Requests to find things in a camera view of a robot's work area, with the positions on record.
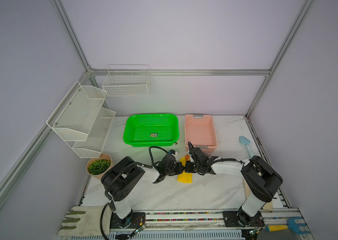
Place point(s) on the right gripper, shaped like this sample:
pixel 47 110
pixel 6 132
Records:
pixel 187 168

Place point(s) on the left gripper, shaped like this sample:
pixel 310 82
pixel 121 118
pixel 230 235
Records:
pixel 179 166

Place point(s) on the yellow paper napkin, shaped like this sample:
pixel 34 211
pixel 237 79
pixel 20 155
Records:
pixel 185 178

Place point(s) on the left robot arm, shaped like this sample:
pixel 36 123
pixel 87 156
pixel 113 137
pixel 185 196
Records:
pixel 121 179

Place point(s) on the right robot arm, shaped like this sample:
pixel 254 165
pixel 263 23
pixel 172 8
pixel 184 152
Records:
pixel 262 179

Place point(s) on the pink plastic basket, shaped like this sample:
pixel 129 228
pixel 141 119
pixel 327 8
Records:
pixel 200 131

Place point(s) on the green plastic basket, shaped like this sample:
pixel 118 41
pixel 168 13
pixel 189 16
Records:
pixel 148 130

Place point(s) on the light blue garden trowel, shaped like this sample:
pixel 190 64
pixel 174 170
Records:
pixel 245 141

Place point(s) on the potted green succulent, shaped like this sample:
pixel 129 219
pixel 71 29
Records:
pixel 97 167

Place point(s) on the beige work glove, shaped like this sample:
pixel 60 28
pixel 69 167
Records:
pixel 266 207

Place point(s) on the white mesh two-tier shelf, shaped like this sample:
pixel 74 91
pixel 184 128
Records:
pixel 82 121

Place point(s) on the green-striped white glove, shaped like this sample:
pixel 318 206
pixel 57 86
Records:
pixel 83 221

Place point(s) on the blue yellow hand rake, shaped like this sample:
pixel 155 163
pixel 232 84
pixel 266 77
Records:
pixel 291 225

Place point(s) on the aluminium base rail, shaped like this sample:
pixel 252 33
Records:
pixel 199 225

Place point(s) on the white wire basket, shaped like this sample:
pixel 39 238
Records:
pixel 127 80

